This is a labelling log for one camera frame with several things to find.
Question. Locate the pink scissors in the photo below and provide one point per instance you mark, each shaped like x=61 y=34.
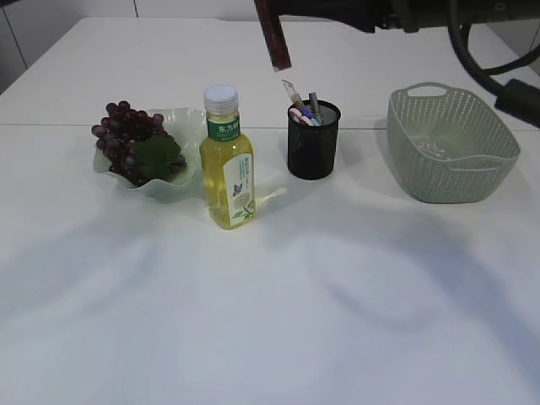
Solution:
x=300 y=116

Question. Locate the red glitter pen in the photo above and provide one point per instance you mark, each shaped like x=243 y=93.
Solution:
x=267 y=13

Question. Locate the blue scissors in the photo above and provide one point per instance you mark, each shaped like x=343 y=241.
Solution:
x=310 y=116

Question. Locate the silver glitter pen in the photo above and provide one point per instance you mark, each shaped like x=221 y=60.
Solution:
x=315 y=109

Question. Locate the green scalloped plastic plate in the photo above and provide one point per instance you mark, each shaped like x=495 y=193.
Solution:
x=188 y=128

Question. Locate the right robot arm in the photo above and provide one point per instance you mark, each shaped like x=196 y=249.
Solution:
x=409 y=16

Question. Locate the gold marker pen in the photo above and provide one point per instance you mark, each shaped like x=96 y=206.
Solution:
x=297 y=102

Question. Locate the clear plastic ruler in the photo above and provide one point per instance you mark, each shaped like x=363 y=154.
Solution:
x=289 y=87

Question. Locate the yellow tea drink bottle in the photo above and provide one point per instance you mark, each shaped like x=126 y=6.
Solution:
x=227 y=160

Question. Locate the clear plastic sheet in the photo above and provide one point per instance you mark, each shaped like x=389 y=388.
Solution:
x=435 y=151

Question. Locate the black mesh pen holder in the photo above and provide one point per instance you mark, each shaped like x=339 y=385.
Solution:
x=311 y=150

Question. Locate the artificial purple grape bunch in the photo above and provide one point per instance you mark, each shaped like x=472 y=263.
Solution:
x=137 y=145

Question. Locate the green plastic woven basket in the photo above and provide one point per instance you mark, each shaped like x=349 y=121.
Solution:
x=483 y=148

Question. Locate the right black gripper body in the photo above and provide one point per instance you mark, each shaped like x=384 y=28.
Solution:
x=363 y=15

